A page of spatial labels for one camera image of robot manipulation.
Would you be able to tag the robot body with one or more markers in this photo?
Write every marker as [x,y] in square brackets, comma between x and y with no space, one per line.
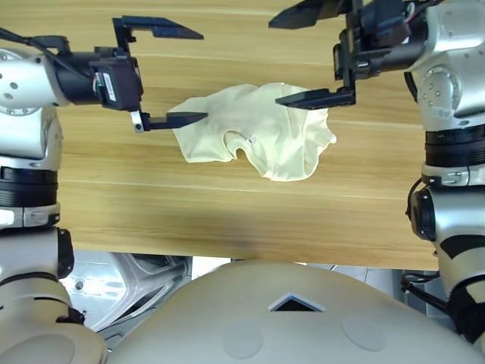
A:
[288,322]

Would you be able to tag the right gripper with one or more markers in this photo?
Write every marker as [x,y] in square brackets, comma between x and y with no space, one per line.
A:
[360,57]

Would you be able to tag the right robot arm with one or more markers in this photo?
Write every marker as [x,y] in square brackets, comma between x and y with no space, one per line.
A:
[454,49]

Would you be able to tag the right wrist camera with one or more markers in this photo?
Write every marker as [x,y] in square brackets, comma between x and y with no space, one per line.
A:
[384,17]

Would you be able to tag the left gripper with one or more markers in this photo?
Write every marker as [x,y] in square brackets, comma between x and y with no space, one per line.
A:
[113,79]

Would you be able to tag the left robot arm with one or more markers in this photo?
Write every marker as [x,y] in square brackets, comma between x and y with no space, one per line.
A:
[22,129]

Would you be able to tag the cream T-shirt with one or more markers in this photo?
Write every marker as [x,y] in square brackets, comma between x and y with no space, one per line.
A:
[273,136]

